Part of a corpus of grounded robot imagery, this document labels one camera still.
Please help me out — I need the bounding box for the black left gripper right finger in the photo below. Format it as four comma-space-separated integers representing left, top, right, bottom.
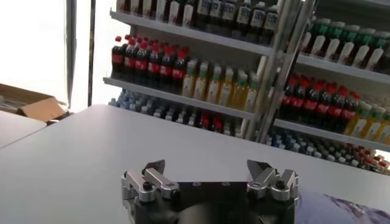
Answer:
246, 159, 300, 203

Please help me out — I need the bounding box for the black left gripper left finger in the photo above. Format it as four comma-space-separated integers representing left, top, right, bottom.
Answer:
121, 159, 181, 211

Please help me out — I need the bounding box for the purple T-shirt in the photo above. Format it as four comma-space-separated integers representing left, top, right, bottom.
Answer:
294, 188, 390, 224

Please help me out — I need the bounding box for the grey metal shelving unit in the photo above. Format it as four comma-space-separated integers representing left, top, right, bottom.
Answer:
102, 0, 286, 141
255, 0, 390, 176

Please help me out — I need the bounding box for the yellow drink bottle white cap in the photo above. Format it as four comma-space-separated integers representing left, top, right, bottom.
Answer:
218, 68, 234, 107
244, 75, 259, 112
361, 105, 386, 141
231, 72, 247, 110
193, 63, 209, 101
182, 60, 198, 98
346, 102, 372, 138
376, 111, 390, 144
206, 65, 222, 104

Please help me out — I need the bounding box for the open cardboard box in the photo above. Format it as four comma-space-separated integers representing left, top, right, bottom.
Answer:
0, 83, 71, 124

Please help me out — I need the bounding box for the black metal pole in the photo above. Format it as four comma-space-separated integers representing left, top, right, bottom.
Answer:
87, 0, 97, 107

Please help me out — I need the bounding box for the dark bottle white square label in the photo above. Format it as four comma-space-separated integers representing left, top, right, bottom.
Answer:
209, 0, 223, 33
250, 1, 266, 43
263, 4, 278, 46
221, 0, 237, 37
236, 0, 252, 40
196, 0, 211, 31

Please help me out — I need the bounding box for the grey metal pole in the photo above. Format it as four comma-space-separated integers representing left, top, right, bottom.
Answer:
65, 0, 77, 110

